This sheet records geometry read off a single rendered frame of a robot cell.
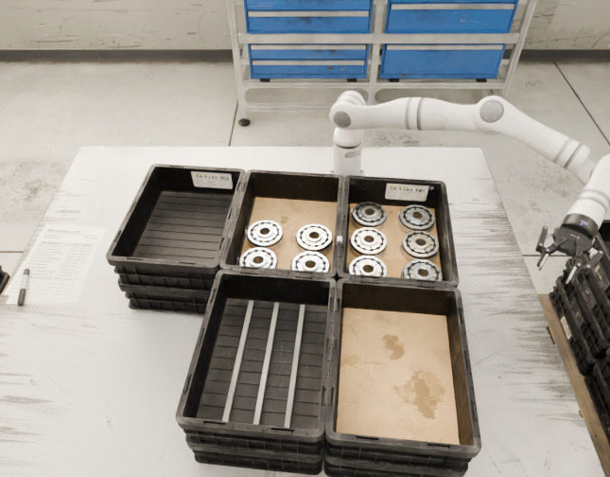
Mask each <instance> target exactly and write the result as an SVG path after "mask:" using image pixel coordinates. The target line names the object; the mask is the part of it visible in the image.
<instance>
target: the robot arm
mask: <svg viewBox="0 0 610 477"><path fill-rule="evenodd" d="M329 118H330V120H331V122H332V123H333V124H334V125H335V126H336V129H335V131H334V174H339V175H342V176H343V177H344V178H345V177H346V176H348V175H357V176H360V170H361V151H362V136H363V134H364V129H391V130H408V131H461V132H469V133H480V134H486V135H497V134H500V133H503V134H506V135H509V136H510V137H512V138H514V139H516V140H518V141H520V142H522V143H523V144H525V145H526V146H528V147H529V148H531V149H532V150H534V151H536V152H537V153H539V154H540V155H542V156H543V157H545V158H546V159H548V160H550V161H551V162H553V163H554V164H556V165H558V166H560V167H562V168H565V169H567V170H569V171H570V172H571V173H572V174H573V175H574V176H575V177H576V178H578V179H579V180H580V181H581V182H582V183H583V184H584V185H585V187H584V188H583V189H582V191H581V192H580V194H579V196H578V197H577V199H576V201H575V203H574V204H573V205H572V206H571V207H570V208H569V210H568V212H567V213H566V216H565V218H564V219H563V221H562V223H557V225H556V227H555V228H554V231H552V230H549V229H548V227H547V226H543V228H542V230H541V232H540V235H539V238H538V241H537V245H536V248H535V251H536V252H539V253H540V254H541V257H540V259H539V260H538V262H537V264H536V266H537V267H539V268H538V269H537V270H539V271H541V269H542V267H543V266H544V264H545V262H546V260H547V259H548V257H549V256H550V255H551V254H554V253H555V252H556V251H558V252H560V253H563V254H566V255H567V256H570V257H572V269H571V271H570V273H569V275H568V276H567V278H566V281H565V283H568V282H570V283H571V282H573V280H574V279H575V277H576V275H577V273H578V272H582V273H584V274H587V273H588V272H589V271H590V270H591V268H592V267H593V266H594V265H595V264H596V263H597V262H598V261H599V259H600V258H601V257H602V255H603V251H601V250H599V251H597V250H595V249H594V248H592V245H593V243H594V241H595V239H594V237H595V236H596V234H597V232H598V230H599V228H600V227H601V224H602V222H603V219H604V215H605V213H606V211H607V210H608V208H609V206H610V154H607V155H605V156H603V157H602V158H601V159H600V161H599V162H598V163H597V165H595V164H594V163H593V162H592V161H591V160H590V159H589V155H590V148H589V147H587V146H586V145H584V144H582V143H580V142H578V141H576V140H574V139H572V138H570V137H567V136H565V135H563V134H561V133H559V132H556V131H555V130H553V129H551V128H549V127H547V126H545V125H543V124H541V123H539V122H537V121H535V120H533V119H532V118H530V117H528V116H527V115H525V114H523V113H522V112H520V111H519V110H517V109H516V108H515V107H514V106H513V105H512V104H510V103H509V102H508V101H506V100H505V99H504V98H502V97H497V96H490V97H485V98H484V99H482V100H481V101H480V102H479V103H478V104H477V105H460V104H454V103H450V102H446V101H442V100H439V99H434V98H428V97H404V98H399V99H396V100H393V101H390V102H386V103H383V104H380V105H375V106H366V103H365V100H364V98H363V96H362V95H361V94H360V93H358V92H356V91H346V92H344V93H342V94H341V95H340V97H339V98H338V99H337V101H336V102H335V104H334V105H333V107H332V109H331V111H330V114H329ZM549 236H552V237H553V241H554V242H553V243H552V244H551V245H550V246H549V247H547V248H546V247H545V246H544V243H545V239H548V238H549ZM588 252H589V253H590V256H589V257H590V260H589V261H588V263H587V264H586V265H583V264H582V257H583V254H585V253H588Z"/></svg>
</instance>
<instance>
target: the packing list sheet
mask: <svg viewBox="0 0 610 477"><path fill-rule="evenodd" d="M106 229H107V228H99V227H82V226H66V225H54V224H46V225H45V227H44V229H43V231H41V233H40V235H39V236H38V238H37V240H36V242H35V244H34V246H33V247H32V249H31V250H30V252H29V254H28V255H27V257H26V259H25V261H24V262H23V264H22V266H21V267H20V269H19V270H18V272H17V274H16V275H15V276H14V277H13V279H12V281H11V282H10V284H9V286H8V288H7V289H6V291H5V292H4V295H9V299H8V301H7V303H6V304H17V301H18V296H19V292H20V288H21V283H22V278H23V273H24V269H26V268H28V269H29V270H30V272H29V278H28V282H27V288H26V298H25V303H24V304H44V303H77V302H78V299H79V296H80V293H81V290H82V288H83V285H84V282H85V280H86V277H87V274H88V273H89V270H90V267H91V265H92V262H93V259H94V256H95V254H96V249H97V247H98V244H99V243H100V241H101V239H102V237H103V235H104V233H105V231H106Z"/></svg>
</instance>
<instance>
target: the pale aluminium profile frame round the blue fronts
mask: <svg viewBox="0 0 610 477"><path fill-rule="evenodd" d="M226 1H227V9H228V17H229V25H230V33H231V41H232V49H233V57H234V66H235V81H236V89H237V97H238V106H239V113H240V118H242V119H240V120H238V125H240V126H248V125H249V124H250V123H251V122H250V120H249V119H247V112H330V111H331V109H332V107H333V105H334V104H335V103H251V102H249V101H248V95H249V90H250V88H363V90H364V92H365V103H366V106H375V105H380V104H383V103H379V102H377V101H376V100H375V94H376V93H377V92H378V91H379V90H381V89H382V88H385V89H486V91H487V94H488V96H489V97H490V96H497V97H502V98H504V99H505V100H506V97H507V95H508V92H509V88H510V85H511V82H512V79H513V76H514V71H515V68H516V65H517V62H518V59H519V56H520V53H521V50H522V47H523V44H524V41H525V38H526V35H527V32H528V29H529V26H530V22H531V19H532V15H533V12H534V9H535V6H536V3H537V0H519V2H518V4H526V7H525V9H524V13H523V16H522V19H521V22H520V26H519V29H518V31H517V33H381V31H382V22H383V13H384V4H388V0H374V4H376V9H375V29H374V33H238V30H237V20H236V12H235V5H243V6H244V3H243V0H226ZM239 44H244V48H243V53H242V57H240V48H239ZM248 44H373V49H372V52H371V47H370V46H369V57H368V68H367V79H251V73H250V64H249V53H248ZM380 44H514V47H513V50H512V53H511V57H510V59H509V60H501V64H500V67H499V69H498V73H497V78H498V79H376V76H377V67H378V65H379V64H381V56H382V55H379V49H380ZM502 64H508V65H507V69H506V72H505V71H504V69H503V67H502ZM496 89H500V90H499V94H497V91H496Z"/></svg>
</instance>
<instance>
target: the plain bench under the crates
mask: <svg viewBox="0 0 610 477"><path fill-rule="evenodd" d="M153 164H170V165H185V166H201V167H216V168H242V169H244V170H245V171H246V172H247V171H248V170H250V169H263V170H279V171H294V172H310V173H326V174H329V172H330V170H334V147H215V146H80V148H79V150H78V153H77V154H76V156H75V158H74V160H73V162H72V164H71V166H70V167H69V169H68V170H67V172H66V174H65V176H64V177H63V179H62V181H61V184H60V186H59V188H58V189H57V191H56V193H55V195H54V197H53V199H52V201H51V202H50V204H49V206H48V207H47V209H46V211H45V213H44V215H43V217H42V219H41V221H40V223H39V224H38V226H37V228H36V230H35V232H34V234H33V236H32V237H31V239H30V241H29V243H28V245H27V247H26V248H25V250H24V252H23V254H22V256H21V258H20V260H19V261H18V263H17V265H16V267H15V269H14V271H13V272H12V274H11V278H10V279H9V282H8V284H7V286H6V287H5V288H4V290H3V292H2V293H1V295H0V477H328V476H327V475H326V474H325V473H324V470H323V467H324V456H323V458H322V471H321V473H320V474H318V475H305V474H297V473H288V472H279V471H270V470H262V469H252V468H236V467H226V466H218V465H209V464H200V463H198V462H196V460H195V458H194V454H195V453H194V452H193V451H192V450H191V449H189V448H188V446H187V444H186V441H185V435H186V433H184V432H183V429H182V428H180V427H179V425H178V423H177V421H176V418H175V414H176V411H177V408H178V404H179V401H180V398H181V394H182V391H183V386H184V382H185V379H186V376H187V372H188V369H189V365H190V363H191V359H192V356H193V352H194V349H195V346H196V342H197V340H198V336H199V333H200V327H201V324H202V320H203V317H204V315H198V314H186V313H175V312H163V311H152V310H140V309H130V308H129V306H128V303H129V302H130V299H127V298H126V297H125V292H123V291H121V290H120V289H119V286H118V284H117V280H118V277H119V275H118V274H115V273H114V271H113V269H114V267H115V266H111V265H109V263H108V261H107V259H106V254H107V252H108V250H109V248H110V246H111V244H112V242H113V239H114V237H115V235H116V233H117V231H118V229H119V227H120V225H121V223H122V221H123V220H124V218H125V216H126V214H127V212H128V210H129V208H130V206H131V203H132V201H133V199H134V197H135V195H136V193H137V191H138V189H139V187H140V185H141V184H142V182H143V180H144V178H145V176H146V174H147V172H148V169H149V168H150V166H151V165H153ZM361 169H364V173H365V176H373V177H389V178H405V179H420V180H436V181H443V182H444V183H445V184H446V190H447V197H448V203H449V211H450V218H451V224H452V231H453V239H454V245H455V252H456V259H457V266H458V273H459V279H460V283H459V286H458V288H457V289H459V290H460V292H461V294H462V306H463V314H464V321H465V327H466V334H467V342H468V348H469V355H470V362H471V369H472V376H473V382H474V389H475V397H476V403H477V410H478V418H479V430H480V437H481V445H482V447H481V450H480V452H479V454H478V455H477V456H476V457H475V458H472V460H471V462H469V463H468V470H467V471H466V473H465V474H464V476H462V477H606V475H605V472H604V470H603V467H602V465H601V460H600V458H599V455H598V453H597V451H596V448H595V445H594V443H593V440H592V437H591V435H590V432H589V430H588V428H587V425H586V423H585V420H584V416H583V413H582V410H581V408H580V405H579V403H578V400H577V398H576V396H575V393H574V390H573V388H572V385H571V382H570V380H569V377H568V374H567V372H566V369H565V366H564V363H563V361H562V358H561V355H560V353H559V350H558V347H557V345H556V343H555V341H554V338H553V335H552V333H551V330H550V327H549V323H548V320H547V318H546V315H545V312H544V311H543V308H542V306H541V303H540V300H539V298H538V295H537V292H536V290H535V287H534V285H533V283H532V279H531V276H530V273H529V271H528V268H527V265H526V263H525V260H524V257H523V256H522V253H521V250H520V248H519V245H518V243H517V240H516V237H515V235H514V230H513V228H512V226H511V223H510V221H509V218H508V216H507V213H506V210H505V208H504V205H503V202H502V200H501V198H500V195H499V193H498V190H497V186H496V183H495V181H494V178H493V175H492V173H491V170H490V168H489V166H488V163H487V160H486V158H485V155H484V153H483V150H482V148H479V147H362V151H361ZM46 224H54V225H66V226H82V227H99V228H107V229H106V231H105V233H104V235H103V237H102V239H101V241H100V243H99V244H98V247H97V249H96V254H95V256H94V259H93V262H92V265H91V267H90V270H89V273H88V274H87V277H86V280H85V282H84V285H83V288H82V290H81V293H80V296H79V299H78V302H77V303H44V304H23V305H22V306H21V307H19V306H18V305H17V304H6V303H7V301H8V299H9V295H4V292H5V291H6V289H7V288H8V286H9V284H10V282H11V281H12V279H13V277H14V276H15V275H16V274H17V272H18V270H19V269H20V267H21V266H22V264H23V262H24V261H25V259H26V257H27V255H28V254H29V252H30V250H31V249H32V247H33V246H34V244H35V242H36V240H37V238H38V236H39V235H40V233H41V231H43V229H44V227H45V225H46Z"/></svg>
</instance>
